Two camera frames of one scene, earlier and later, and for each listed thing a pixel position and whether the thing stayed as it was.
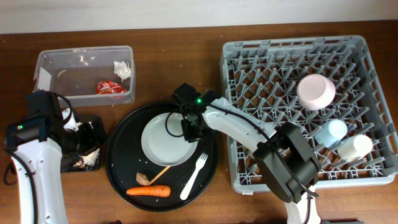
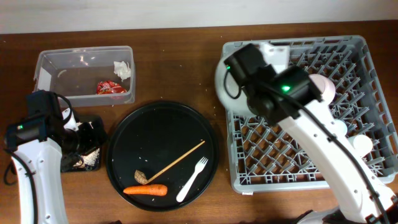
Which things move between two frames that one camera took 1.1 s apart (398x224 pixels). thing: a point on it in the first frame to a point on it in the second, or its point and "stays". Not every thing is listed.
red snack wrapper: x=108 y=87 stays
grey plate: x=163 y=140 to x=239 y=104
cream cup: x=356 y=148 stays
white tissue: x=122 y=70 stays
